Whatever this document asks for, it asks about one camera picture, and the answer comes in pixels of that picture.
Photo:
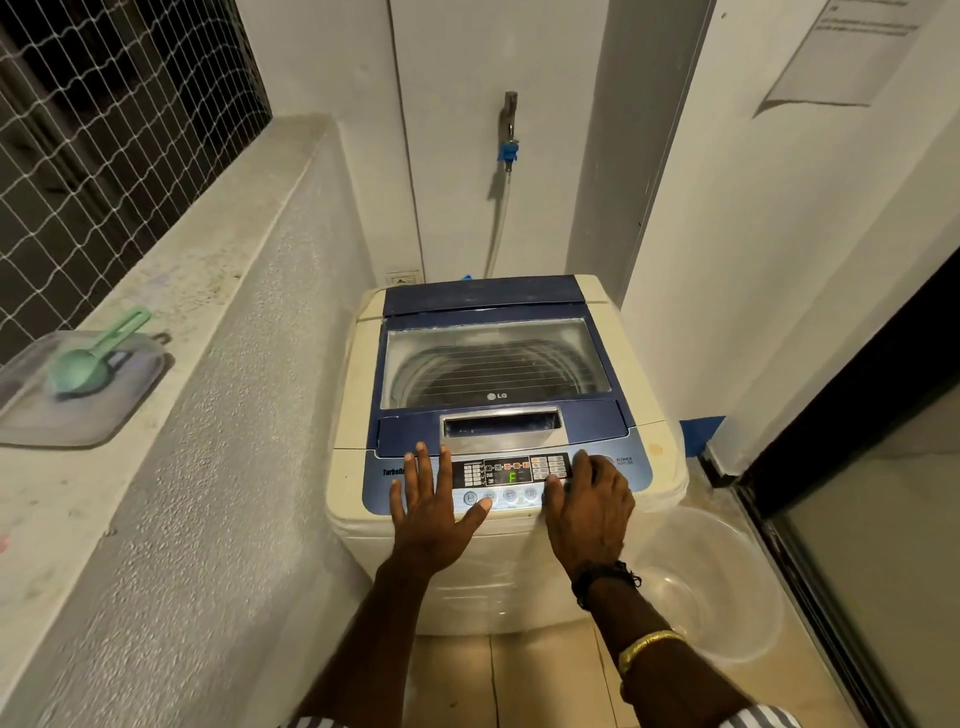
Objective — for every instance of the metal wall tap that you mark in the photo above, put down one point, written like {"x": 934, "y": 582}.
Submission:
{"x": 510, "y": 116}

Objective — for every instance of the black thread wristband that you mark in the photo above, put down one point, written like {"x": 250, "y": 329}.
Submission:
{"x": 600, "y": 577}

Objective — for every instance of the person's left forearm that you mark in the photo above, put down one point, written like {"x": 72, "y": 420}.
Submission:
{"x": 375, "y": 645}

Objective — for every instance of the cream blue washing machine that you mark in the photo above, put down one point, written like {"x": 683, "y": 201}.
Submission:
{"x": 352, "y": 420}

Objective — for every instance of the mint green plastic scoop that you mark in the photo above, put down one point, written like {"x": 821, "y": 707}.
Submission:
{"x": 82, "y": 367}

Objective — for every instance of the gold bangle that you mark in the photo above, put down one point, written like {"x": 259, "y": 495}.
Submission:
{"x": 649, "y": 643}

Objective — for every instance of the person's right forearm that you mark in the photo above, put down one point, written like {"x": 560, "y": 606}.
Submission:
{"x": 660, "y": 660}

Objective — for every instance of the printed paper notice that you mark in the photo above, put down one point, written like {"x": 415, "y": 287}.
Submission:
{"x": 847, "y": 52}

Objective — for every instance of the white wall socket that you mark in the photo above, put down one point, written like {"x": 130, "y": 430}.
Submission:
{"x": 401, "y": 276}

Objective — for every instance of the black framed glass door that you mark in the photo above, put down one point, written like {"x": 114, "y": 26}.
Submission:
{"x": 862, "y": 420}

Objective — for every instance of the person's left hand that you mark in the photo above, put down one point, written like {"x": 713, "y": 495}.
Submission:
{"x": 431, "y": 517}

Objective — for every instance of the clear plastic basin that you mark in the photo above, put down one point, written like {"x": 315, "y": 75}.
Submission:
{"x": 712, "y": 585}

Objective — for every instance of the white window safety net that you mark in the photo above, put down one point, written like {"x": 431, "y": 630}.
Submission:
{"x": 112, "y": 150}

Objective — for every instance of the glass-windowed washing machine lid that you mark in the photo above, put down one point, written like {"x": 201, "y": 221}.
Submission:
{"x": 607, "y": 420}

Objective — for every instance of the person's right hand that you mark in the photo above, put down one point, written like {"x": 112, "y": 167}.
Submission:
{"x": 592, "y": 510}

